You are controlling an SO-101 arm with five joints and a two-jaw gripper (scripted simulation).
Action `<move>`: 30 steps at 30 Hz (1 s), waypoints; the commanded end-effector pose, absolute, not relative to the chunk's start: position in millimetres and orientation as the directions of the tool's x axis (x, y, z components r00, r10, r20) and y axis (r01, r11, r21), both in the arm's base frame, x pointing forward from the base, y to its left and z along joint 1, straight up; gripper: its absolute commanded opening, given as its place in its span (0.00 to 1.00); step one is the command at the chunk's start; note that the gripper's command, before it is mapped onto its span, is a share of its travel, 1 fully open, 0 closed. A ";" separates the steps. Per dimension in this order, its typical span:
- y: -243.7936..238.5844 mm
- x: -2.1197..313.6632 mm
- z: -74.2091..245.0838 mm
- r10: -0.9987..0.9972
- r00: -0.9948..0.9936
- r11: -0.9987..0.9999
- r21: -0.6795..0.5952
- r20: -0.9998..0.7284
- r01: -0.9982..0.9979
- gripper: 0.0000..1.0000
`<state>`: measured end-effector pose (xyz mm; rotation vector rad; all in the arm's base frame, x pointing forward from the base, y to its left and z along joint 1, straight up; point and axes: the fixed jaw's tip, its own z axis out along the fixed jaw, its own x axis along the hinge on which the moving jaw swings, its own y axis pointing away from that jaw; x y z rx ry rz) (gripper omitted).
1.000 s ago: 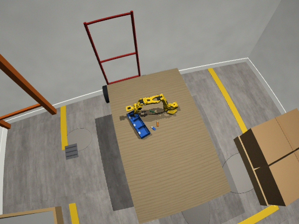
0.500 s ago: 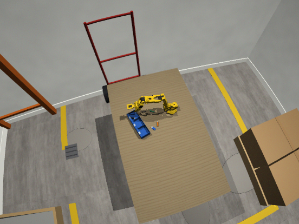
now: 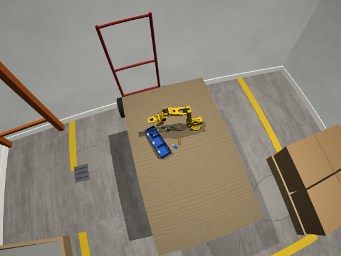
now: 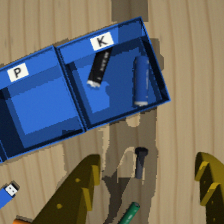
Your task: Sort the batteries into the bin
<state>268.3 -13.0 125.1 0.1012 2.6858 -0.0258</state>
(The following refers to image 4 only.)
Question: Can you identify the blue bin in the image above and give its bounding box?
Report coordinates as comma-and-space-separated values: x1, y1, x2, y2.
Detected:
0, 16, 171, 163

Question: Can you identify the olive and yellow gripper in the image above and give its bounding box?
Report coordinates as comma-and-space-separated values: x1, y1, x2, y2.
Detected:
31, 152, 224, 224

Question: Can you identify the blue usb stick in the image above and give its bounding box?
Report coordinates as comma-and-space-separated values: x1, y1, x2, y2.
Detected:
0, 183, 19, 209

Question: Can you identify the dark grey bolt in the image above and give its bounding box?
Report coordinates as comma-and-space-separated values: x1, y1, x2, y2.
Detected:
135, 147, 148, 179

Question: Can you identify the black aa battery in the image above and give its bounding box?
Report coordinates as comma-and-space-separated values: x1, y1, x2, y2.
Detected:
87, 47, 113, 87

